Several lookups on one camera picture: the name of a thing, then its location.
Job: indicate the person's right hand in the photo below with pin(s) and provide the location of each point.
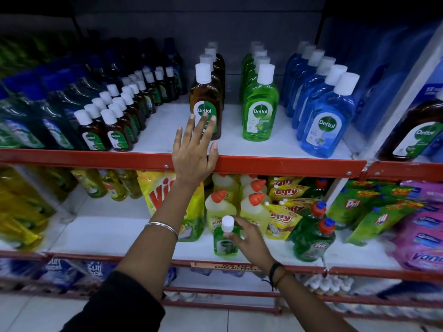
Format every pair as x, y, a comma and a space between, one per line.
252, 243

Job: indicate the person's left hand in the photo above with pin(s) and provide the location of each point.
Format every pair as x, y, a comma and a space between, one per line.
192, 159

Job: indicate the person's right thumb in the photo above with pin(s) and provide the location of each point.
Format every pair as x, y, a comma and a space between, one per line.
232, 237

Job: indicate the person's left thumb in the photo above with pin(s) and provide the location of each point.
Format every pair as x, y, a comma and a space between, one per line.
213, 153

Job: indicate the person's left little finger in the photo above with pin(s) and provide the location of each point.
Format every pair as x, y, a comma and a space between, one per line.
177, 140

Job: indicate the person's left middle finger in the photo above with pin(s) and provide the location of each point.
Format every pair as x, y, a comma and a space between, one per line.
200, 127

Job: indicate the small green antiseptic bottle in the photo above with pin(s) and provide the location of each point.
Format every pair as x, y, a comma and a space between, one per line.
225, 246

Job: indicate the person's left forearm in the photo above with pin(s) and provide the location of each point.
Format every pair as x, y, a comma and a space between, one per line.
155, 238

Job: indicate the person's right forearm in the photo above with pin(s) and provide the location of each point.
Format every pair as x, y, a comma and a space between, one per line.
304, 304

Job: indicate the pale yellow orange-capped bottle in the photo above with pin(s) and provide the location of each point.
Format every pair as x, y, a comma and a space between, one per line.
254, 214
225, 184
216, 212
258, 185

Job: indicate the brown antiseptic bottle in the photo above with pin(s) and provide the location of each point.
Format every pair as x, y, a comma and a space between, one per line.
221, 65
202, 96
210, 51
206, 59

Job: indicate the orange shelf price label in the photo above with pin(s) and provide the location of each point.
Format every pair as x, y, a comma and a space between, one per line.
214, 266

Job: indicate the yellow red-print dish packet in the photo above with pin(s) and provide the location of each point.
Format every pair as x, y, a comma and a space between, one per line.
301, 203
287, 192
282, 221
283, 181

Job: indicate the yellow dish liquid pouch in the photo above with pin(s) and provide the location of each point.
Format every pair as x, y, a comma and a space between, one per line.
155, 190

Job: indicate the group of small brown bottles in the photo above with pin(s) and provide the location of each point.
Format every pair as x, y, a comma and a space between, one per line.
116, 131

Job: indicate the yellow-green liquid bottle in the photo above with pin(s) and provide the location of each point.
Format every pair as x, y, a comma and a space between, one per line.
91, 183
114, 186
131, 183

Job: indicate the large green antiseptic bottle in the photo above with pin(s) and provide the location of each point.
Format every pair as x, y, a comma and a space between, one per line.
259, 100
259, 52
258, 47
262, 61
255, 42

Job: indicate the silver bangle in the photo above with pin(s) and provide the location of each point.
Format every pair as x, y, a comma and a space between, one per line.
162, 225

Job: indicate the green red-capped dish bottle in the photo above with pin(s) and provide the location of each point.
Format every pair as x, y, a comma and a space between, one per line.
320, 184
301, 224
311, 242

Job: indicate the row of dark tall bottles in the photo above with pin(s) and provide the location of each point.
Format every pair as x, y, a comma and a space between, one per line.
173, 62

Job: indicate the group of white bottles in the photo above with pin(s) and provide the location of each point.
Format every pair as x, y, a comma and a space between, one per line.
328, 283

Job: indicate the row of blue antiseptic bottles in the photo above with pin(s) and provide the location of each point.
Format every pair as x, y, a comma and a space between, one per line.
328, 117

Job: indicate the green dish liquid pouch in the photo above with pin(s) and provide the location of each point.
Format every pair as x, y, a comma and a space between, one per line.
377, 221
398, 191
349, 207

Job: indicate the group of dark cleaner bottles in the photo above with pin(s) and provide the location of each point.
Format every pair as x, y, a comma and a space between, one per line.
52, 117

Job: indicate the black sleeve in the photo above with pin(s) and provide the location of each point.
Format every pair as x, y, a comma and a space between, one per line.
114, 307

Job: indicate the stack of green packets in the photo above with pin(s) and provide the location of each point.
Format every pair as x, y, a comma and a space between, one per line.
34, 53

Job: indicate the pile of yellow packets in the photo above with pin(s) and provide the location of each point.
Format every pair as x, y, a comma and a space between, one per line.
20, 210

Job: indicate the group of blue-white detergent packets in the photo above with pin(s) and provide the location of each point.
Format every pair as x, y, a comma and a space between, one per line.
58, 269

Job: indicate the group of blue refill pouches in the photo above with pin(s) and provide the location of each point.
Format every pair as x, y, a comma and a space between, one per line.
380, 76

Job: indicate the pile of pink packets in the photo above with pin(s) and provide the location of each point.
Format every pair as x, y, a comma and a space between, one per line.
418, 235

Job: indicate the white shelf divider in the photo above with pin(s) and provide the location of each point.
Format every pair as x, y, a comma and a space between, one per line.
398, 100

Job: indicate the extra large brown bottle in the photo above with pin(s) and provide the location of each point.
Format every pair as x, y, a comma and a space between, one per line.
408, 127

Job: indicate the thin red shelf rail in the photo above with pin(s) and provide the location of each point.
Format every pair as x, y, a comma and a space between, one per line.
221, 292

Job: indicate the long red shelf rail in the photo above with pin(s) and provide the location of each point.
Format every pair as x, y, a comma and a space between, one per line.
103, 159

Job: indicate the red shelf rail with label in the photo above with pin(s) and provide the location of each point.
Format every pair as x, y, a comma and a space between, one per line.
103, 258

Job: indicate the short red shelf rail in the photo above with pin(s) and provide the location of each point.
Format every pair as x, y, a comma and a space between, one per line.
405, 171

